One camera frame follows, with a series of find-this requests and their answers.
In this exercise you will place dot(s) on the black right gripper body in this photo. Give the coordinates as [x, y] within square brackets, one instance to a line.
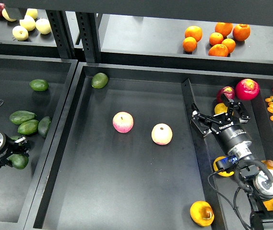
[229, 134]

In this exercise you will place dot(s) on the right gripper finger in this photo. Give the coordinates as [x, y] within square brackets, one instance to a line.
[203, 123]
[235, 106]

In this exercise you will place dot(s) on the dark green avocado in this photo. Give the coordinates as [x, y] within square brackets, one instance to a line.
[19, 161]
[43, 126]

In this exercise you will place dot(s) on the yellow pear brown stem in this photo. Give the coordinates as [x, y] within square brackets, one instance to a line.
[202, 213]

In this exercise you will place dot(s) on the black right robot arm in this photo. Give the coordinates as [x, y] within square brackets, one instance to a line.
[251, 175]

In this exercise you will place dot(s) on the green avocado lower left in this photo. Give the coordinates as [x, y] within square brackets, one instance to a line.
[15, 137]

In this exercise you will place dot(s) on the green avocado middle cluster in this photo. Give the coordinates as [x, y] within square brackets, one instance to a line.
[28, 127]

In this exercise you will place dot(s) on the green avocado cluster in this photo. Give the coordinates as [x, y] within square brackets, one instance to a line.
[28, 127]
[21, 116]

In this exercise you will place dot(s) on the dark green avocado upright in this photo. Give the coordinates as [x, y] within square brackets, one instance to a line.
[43, 126]

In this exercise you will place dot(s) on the green avocado upper cluster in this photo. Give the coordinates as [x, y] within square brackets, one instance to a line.
[21, 116]

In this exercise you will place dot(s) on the green avocado far left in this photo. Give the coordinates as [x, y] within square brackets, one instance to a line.
[39, 85]

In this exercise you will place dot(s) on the light green avocado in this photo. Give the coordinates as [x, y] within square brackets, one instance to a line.
[99, 80]

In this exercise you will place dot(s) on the bright red apple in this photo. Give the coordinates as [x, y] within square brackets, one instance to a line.
[247, 89]

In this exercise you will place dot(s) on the dark red apple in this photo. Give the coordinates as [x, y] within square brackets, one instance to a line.
[227, 91]

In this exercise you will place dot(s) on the black left tray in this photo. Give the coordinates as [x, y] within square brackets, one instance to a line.
[18, 187]

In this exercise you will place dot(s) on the black tray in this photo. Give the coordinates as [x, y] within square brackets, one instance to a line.
[105, 180]
[18, 187]

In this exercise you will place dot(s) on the pale yellow pink apple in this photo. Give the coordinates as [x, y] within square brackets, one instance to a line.
[161, 134]

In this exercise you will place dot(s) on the black tray divider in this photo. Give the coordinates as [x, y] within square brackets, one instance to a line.
[203, 160]

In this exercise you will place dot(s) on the orange bottom front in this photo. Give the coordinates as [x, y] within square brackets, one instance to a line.
[218, 50]

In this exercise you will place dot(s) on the orange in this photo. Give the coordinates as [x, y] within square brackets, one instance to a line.
[224, 28]
[241, 32]
[195, 32]
[218, 50]
[189, 44]

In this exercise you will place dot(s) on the orange right small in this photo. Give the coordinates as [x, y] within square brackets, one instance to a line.
[230, 44]

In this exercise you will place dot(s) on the orange small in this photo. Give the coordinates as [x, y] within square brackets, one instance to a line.
[215, 38]
[230, 44]

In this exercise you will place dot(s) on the pink red apple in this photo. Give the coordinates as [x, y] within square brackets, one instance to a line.
[123, 122]

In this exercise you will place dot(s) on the orange lower left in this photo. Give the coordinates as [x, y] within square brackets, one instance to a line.
[189, 44]

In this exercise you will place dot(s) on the orange centre small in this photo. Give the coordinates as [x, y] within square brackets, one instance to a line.
[215, 38]

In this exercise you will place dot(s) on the orange top right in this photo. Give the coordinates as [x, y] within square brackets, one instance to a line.
[241, 32]

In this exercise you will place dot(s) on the black centre tray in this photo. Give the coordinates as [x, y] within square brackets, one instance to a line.
[105, 180]

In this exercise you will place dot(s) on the orange top middle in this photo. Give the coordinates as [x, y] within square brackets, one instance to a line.
[224, 28]

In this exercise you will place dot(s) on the orange top left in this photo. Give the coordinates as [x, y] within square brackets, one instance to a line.
[195, 32]

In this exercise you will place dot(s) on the pale yellow apple front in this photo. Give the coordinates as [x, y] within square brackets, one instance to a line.
[20, 33]

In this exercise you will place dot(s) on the pale yellow apple right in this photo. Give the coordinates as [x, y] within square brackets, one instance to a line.
[43, 26]

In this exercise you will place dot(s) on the pale yellow apple middle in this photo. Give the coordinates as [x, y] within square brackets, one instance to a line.
[28, 23]

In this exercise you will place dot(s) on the pale yellow apple hidden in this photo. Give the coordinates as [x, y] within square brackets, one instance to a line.
[7, 17]

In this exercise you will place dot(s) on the pale yellow apple back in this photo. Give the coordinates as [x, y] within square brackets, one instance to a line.
[32, 13]

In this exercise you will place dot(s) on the black shelf upright post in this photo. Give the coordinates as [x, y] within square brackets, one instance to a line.
[88, 24]

